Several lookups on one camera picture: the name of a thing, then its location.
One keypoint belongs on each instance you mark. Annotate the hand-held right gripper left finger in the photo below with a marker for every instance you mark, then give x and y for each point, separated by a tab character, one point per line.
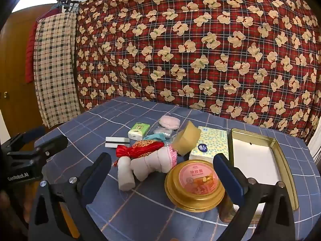
94	179

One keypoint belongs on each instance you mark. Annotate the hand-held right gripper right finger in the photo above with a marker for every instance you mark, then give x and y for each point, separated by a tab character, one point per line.
225	174

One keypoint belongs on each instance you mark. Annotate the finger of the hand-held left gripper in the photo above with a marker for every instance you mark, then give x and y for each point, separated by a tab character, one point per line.
35	132
55	142

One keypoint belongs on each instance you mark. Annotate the red embroidered pouch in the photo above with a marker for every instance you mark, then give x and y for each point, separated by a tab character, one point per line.
143	148

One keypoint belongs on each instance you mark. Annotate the white towel with pink trim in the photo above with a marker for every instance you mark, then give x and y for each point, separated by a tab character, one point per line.
150	163

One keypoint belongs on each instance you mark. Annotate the rectangular gold tin box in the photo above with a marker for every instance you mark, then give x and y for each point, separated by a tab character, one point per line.
286	160

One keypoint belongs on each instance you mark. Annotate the pink fluffy pad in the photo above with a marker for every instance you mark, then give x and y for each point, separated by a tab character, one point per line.
170	122

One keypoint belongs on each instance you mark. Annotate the gold can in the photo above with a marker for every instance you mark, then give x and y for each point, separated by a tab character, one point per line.
227	207

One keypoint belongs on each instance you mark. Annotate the floral tissue box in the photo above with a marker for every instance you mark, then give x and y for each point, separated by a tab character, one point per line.
210	143

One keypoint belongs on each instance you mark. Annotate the black and white block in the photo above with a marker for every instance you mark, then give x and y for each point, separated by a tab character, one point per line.
116	142

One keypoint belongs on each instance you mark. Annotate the metal wardrobe knob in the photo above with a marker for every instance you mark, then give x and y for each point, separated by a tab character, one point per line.
5	95

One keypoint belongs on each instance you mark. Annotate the yellow sponge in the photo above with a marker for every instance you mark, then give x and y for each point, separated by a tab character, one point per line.
186	140

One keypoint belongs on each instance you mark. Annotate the blue checked bedsheet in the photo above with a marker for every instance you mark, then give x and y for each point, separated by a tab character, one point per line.
140	213

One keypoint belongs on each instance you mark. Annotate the green tissue pack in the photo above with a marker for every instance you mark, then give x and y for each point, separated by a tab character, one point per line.
138	130

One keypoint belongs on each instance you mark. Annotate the beige checked hanging cloth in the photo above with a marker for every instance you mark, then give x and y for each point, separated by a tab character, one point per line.
55	67

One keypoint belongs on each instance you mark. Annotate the brown wooden wardrobe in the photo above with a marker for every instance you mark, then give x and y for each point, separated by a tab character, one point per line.
12	62

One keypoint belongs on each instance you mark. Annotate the teal small packet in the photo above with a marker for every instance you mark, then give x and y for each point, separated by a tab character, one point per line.
156	136

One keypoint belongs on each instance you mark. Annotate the clear plastic bag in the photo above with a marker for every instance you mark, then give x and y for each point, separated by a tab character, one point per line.
162	131

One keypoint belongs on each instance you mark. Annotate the red hanging garment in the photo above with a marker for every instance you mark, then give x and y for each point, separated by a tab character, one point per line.
30	52

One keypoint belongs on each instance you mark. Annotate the red plaid bear blanket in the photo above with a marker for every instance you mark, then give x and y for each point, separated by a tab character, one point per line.
190	42

